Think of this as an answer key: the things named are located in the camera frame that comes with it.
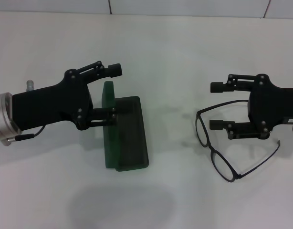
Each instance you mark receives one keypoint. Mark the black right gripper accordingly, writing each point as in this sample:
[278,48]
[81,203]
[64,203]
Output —
[275,105]

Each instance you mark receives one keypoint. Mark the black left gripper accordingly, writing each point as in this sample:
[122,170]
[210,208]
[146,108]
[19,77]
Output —
[53,102]

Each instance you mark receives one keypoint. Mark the black glasses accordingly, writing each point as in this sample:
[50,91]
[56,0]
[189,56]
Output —
[209,149]

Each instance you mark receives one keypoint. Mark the green glasses case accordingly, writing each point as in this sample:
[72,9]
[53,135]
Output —
[131,143]

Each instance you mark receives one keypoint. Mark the small silver round plug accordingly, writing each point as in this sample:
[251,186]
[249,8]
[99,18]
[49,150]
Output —
[30,85]

